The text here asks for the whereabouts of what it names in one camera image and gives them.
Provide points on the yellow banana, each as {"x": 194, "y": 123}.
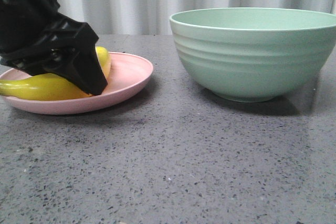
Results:
{"x": 42, "y": 87}

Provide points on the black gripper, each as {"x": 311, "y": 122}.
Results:
{"x": 35, "y": 42}

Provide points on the green ribbed bowl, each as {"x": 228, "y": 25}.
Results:
{"x": 253, "y": 54}

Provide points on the pink plate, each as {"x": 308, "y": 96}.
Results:
{"x": 129, "y": 75}

